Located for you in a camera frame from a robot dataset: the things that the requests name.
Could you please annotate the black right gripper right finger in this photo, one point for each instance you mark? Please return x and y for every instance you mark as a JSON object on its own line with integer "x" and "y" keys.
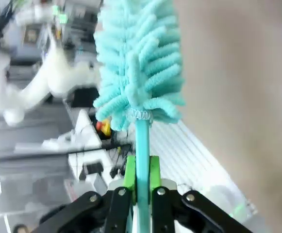
{"x": 162, "y": 211}

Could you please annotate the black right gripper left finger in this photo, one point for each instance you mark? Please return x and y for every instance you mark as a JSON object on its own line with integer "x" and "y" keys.
{"x": 121, "y": 208}

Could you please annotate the teal chenille duster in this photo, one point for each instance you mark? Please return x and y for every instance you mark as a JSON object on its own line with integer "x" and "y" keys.
{"x": 136, "y": 60}

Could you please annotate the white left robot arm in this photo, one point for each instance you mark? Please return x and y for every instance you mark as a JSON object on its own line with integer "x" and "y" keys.
{"x": 55, "y": 72}

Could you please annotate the white control box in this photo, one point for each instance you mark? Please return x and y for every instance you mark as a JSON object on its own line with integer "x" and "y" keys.
{"x": 92, "y": 161}

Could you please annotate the white ribbed panel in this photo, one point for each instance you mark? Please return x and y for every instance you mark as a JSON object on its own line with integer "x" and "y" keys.
{"x": 191, "y": 157}

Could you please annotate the red yellow emergency stop button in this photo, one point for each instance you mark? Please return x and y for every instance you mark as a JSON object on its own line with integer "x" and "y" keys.
{"x": 104, "y": 128}

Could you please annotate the black rod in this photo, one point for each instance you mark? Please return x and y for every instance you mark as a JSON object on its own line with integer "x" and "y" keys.
{"x": 58, "y": 153}

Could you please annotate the white device housing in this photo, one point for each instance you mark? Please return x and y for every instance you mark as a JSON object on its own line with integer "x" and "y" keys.
{"x": 85, "y": 131}

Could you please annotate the grey equipment cabinet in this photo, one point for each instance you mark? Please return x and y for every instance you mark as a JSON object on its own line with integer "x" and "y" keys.
{"x": 29, "y": 38}

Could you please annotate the green lit display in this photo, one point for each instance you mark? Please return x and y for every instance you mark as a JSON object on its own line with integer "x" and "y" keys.
{"x": 60, "y": 14}

